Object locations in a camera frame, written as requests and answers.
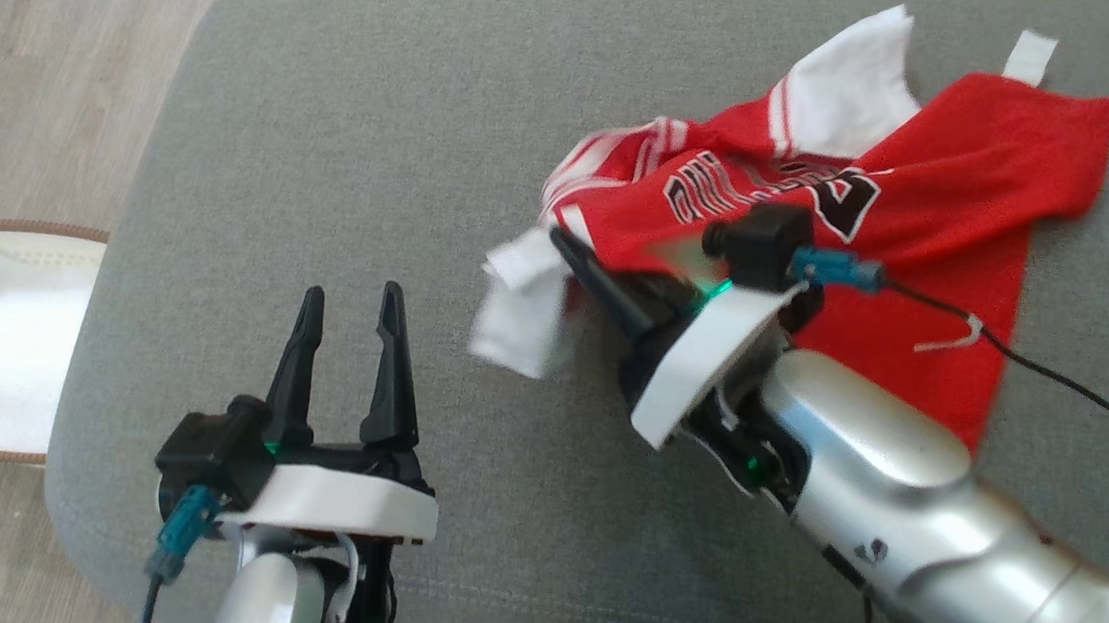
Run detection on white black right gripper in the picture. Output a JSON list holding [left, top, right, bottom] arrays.
[[548, 204, 837, 459]]

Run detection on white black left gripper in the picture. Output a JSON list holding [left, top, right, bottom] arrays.
[[195, 276, 442, 563]]

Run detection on red white basketball jersey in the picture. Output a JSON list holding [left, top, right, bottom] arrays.
[[444, 0, 1109, 499]]

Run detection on large grey sofa seat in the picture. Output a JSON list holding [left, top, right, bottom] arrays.
[[2, 0, 1109, 623]]

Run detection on left arm cable teal plug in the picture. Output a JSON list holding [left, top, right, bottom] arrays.
[[117, 481, 233, 623]]

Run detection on arm cable teal plug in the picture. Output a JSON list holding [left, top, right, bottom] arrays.
[[790, 221, 1109, 509], [117, 481, 233, 623]]

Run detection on right arm cable teal plug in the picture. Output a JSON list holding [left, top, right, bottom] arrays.
[[790, 221, 1109, 509]]

